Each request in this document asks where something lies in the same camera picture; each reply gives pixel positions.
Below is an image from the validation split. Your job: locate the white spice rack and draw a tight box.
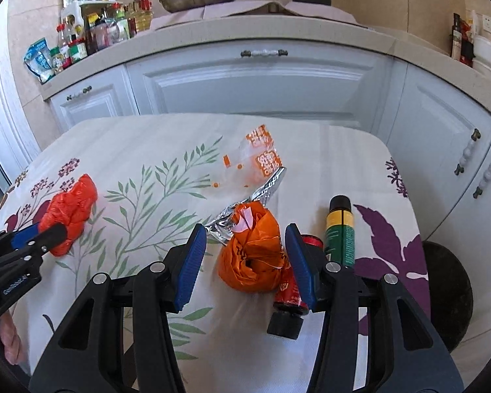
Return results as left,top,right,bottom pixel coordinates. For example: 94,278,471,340
61,2,107,21

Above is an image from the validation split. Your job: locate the short drawer handle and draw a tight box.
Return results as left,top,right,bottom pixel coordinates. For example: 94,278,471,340
66,86,93,101

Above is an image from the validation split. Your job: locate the pale stove cover cloth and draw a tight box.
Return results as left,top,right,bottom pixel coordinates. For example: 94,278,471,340
151,0,358,31

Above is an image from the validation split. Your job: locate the person's left hand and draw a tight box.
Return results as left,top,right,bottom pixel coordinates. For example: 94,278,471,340
0,310,23,366

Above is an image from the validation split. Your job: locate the floral tablecloth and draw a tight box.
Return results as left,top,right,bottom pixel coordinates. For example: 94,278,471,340
0,114,430,393

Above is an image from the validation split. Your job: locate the red tube with black cap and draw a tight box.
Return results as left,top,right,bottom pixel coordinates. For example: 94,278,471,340
267,234,326,340

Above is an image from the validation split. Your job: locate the red plastic bag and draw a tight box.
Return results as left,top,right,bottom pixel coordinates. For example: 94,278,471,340
38,173,99,258

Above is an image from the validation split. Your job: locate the clear orange-printed wrapper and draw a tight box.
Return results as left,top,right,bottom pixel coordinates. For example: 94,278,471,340
205,166,288,244

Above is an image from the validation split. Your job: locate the blue snack packet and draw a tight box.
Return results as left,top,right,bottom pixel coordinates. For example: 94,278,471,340
23,38,55,84

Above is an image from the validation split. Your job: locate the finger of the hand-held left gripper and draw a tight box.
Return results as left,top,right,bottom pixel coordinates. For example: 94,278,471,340
0,223,42,254
0,224,68,273

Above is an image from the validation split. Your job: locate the vertical cabinet door handle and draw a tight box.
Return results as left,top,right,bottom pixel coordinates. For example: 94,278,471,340
454,128,481,176
474,151,491,199

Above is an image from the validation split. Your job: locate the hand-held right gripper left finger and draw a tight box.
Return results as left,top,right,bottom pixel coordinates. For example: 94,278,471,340
28,223,209,393

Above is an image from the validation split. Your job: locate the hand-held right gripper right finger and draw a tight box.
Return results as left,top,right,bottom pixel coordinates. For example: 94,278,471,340
284,222,465,393

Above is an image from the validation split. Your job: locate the cluster of condiment bottles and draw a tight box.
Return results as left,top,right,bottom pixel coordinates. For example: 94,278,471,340
49,0,154,75

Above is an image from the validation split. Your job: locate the green bottle with black cap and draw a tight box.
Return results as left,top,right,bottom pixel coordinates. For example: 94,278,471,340
324,195,356,269

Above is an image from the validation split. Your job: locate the long drawer handle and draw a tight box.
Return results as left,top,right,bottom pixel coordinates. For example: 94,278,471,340
240,49,289,58

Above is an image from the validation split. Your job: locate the red packet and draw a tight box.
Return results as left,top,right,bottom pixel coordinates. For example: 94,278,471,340
460,20,475,66

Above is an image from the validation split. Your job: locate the white lidded container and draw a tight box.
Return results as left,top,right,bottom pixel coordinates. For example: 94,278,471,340
472,59,491,86
472,35,491,64

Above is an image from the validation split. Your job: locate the black lined trash bin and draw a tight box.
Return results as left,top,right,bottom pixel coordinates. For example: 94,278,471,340
421,241,474,355

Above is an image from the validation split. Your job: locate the orange plastic bag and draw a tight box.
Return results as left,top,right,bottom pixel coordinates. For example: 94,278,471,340
216,201,289,293

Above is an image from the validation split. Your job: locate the dark oil bottle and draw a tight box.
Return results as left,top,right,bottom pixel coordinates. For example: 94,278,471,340
451,13,463,59

